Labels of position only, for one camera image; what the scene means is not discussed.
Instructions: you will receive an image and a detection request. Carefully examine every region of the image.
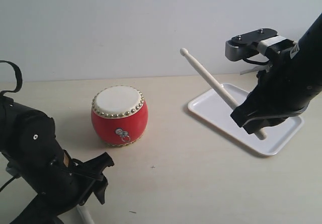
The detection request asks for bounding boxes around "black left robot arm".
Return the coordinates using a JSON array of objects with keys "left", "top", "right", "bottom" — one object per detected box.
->
[{"left": 1, "top": 96, "right": 114, "bottom": 223}]

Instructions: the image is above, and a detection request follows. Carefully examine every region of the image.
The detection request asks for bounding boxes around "small red drum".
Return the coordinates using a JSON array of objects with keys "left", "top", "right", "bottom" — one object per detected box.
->
[{"left": 91, "top": 85, "right": 148, "bottom": 147}]

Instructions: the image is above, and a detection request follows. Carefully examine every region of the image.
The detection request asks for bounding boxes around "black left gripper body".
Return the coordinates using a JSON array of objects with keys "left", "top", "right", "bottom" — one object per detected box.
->
[{"left": 32, "top": 158, "right": 111, "bottom": 219}]

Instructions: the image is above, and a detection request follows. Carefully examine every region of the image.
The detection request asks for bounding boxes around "white drumstick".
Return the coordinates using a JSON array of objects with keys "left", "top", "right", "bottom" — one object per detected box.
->
[
  {"left": 180, "top": 48, "right": 267, "bottom": 141},
  {"left": 76, "top": 205, "right": 95, "bottom": 224}
]

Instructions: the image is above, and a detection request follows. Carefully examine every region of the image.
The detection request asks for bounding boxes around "white plastic tray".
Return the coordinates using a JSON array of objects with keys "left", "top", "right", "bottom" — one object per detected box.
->
[{"left": 187, "top": 89, "right": 304, "bottom": 157}]

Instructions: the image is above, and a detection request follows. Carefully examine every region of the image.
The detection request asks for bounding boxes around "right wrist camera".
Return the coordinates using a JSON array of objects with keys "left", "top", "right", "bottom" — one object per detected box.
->
[{"left": 224, "top": 28, "right": 296, "bottom": 61}]

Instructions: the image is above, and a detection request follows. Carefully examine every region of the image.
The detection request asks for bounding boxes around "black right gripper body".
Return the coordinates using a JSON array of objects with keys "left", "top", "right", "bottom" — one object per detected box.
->
[{"left": 248, "top": 80, "right": 289, "bottom": 118}]

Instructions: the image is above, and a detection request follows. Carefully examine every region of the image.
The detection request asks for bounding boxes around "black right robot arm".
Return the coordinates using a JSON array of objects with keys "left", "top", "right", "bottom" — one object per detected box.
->
[{"left": 225, "top": 16, "right": 321, "bottom": 134}]

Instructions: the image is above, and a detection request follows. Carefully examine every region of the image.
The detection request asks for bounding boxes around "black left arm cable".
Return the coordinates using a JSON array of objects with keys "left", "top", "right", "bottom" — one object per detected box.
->
[{"left": 0, "top": 60, "right": 23, "bottom": 192}]

